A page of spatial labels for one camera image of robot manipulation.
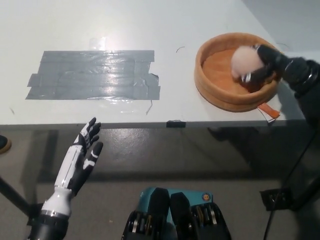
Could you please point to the grey duct tape patch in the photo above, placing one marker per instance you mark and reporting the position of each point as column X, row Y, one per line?
column 92, row 75

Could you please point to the pale pink plush dumpling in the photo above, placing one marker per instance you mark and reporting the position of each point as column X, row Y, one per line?
column 243, row 61

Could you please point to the black and teal robot torso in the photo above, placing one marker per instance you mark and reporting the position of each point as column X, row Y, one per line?
column 180, row 212

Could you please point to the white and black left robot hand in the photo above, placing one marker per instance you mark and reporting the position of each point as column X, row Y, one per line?
column 72, row 170

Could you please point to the orange plush round basket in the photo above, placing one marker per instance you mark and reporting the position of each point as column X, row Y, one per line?
column 215, row 92

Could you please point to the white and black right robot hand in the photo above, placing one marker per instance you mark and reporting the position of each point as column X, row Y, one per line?
column 292, row 72

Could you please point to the black metal table leg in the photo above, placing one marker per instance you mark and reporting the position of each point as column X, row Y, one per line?
column 13, row 197

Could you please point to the brown and black shoe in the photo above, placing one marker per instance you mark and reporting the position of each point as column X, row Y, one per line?
column 4, row 145

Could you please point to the black metal foot plate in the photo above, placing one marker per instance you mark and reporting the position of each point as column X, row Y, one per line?
column 277, row 200

